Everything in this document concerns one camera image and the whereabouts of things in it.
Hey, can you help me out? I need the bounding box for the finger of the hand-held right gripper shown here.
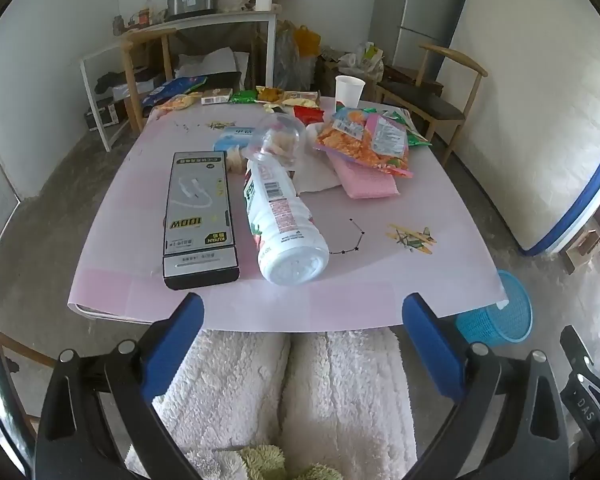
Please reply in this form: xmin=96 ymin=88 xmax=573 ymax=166
xmin=560 ymin=325 xmax=593 ymax=386

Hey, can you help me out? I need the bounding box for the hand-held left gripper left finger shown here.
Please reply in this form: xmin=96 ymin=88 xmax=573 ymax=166
xmin=34 ymin=292 xmax=206 ymax=480

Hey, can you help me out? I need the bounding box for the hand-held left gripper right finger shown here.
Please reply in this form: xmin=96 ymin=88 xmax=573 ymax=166
xmin=401 ymin=292 xmax=571 ymax=480

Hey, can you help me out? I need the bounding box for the blue plastic basket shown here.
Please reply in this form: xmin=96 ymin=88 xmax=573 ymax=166
xmin=455 ymin=270 xmax=533 ymax=343

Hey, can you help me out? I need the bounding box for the orange snack bag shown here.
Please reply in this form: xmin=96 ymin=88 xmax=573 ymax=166
xmin=314 ymin=107 xmax=413 ymax=179

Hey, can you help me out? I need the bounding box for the blue medicine box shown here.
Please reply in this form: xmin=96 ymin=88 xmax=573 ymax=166
xmin=214 ymin=126 xmax=258 ymax=153

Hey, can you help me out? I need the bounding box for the green fluffy slipper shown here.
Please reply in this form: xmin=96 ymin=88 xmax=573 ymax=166
xmin=292 ymin=464 xmax=343 ymax=480
xmin=239 ymin=444 xmax=287 ymax=480

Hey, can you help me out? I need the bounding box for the wooden chair armrest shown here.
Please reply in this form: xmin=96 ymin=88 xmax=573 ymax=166
xmin=0 ymin=331 xmax=57 ymax=368

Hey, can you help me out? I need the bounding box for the white plastic bottle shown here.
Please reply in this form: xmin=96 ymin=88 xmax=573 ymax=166
xmin=243 ymin=157 xmax=329 ymax=286

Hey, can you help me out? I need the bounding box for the pink sponge cloth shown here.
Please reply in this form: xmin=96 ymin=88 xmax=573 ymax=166
xmin=326 ymin=151 xmax=399 ymax=199

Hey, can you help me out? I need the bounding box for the white paper napkin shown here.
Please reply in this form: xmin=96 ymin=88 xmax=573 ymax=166
xmin=292 ymin=152 xmax=343 ymax=194

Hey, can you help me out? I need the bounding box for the green snack bag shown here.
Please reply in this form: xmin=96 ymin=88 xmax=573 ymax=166
xmin=380 ymin=107 xmax=432 ymax=149

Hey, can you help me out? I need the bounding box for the clear plastic dome cup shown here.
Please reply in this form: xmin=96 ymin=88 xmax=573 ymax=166
xmin=247 ymin=112 xmax=308 ymax=171

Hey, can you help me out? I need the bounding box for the orange chips packet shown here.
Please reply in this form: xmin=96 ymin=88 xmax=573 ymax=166
xmin=155 ymin=92 xmax=203 ymax=113

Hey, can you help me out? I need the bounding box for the wooden chair with dark seat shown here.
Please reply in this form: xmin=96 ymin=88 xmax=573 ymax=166
xmin=377 ymin=44 xmax=488 ymax=166

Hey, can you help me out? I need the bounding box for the white mattress with blue edge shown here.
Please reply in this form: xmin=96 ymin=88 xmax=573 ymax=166
xmin=450 ymin=0 xmax=600 ymax=256

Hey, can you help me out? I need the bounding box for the white cigarette box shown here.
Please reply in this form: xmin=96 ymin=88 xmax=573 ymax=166
xmin=201 ymin=88 xmax=233 ymax=106

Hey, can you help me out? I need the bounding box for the red plastic wrapper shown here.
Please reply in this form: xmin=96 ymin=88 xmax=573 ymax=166
xmin=292 ymin=106 xmax=326 ymax=127

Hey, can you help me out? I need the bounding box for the blue snack bag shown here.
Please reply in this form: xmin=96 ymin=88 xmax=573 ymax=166
xmin=150 ymin=76 xmax=208 ymax=103

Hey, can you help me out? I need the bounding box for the white paper cup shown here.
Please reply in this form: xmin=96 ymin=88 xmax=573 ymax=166
xmin=335 ymin=75 xmax=366 ymax=113

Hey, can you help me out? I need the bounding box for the dark cloth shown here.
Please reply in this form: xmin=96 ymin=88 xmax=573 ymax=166
xmin=96 ymin=71 xmax=127 ymax=94

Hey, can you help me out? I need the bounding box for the bare wooden chair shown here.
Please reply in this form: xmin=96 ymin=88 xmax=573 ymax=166
xmin=120 ymin=27 xmax=178 ymax=133

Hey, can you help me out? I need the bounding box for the white and green plastic bag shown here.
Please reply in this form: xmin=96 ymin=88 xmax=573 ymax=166
xmin=340 ymin=42 xmax=385 ymax=79

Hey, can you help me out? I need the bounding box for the clear plastic bag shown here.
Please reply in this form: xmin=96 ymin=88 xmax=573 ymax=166
xmin=274 ymin=20 xmax=302 ymax=90

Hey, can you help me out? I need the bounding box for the yellow plastic bag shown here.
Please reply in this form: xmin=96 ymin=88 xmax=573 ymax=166
xmin=294 ymin=25 xmax=322 ymax=58

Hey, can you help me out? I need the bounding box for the group of bottles and jars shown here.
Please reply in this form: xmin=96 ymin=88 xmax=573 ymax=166
xmin=112 ymin=0 xmax=167 ymax=36

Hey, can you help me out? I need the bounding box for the grey refrigerator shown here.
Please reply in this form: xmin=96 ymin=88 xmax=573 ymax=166
xmin=380 ymin=0 xmax=473 ymax=68

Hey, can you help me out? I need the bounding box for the black and grey cable box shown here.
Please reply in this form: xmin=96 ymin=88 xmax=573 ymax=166
xmin=162 ymin=151 xmax=241 ymax=291

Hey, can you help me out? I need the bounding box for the white metal frame table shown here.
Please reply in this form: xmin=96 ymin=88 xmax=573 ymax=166
xmin=80 ymin=6 xmax=282 ymax=152

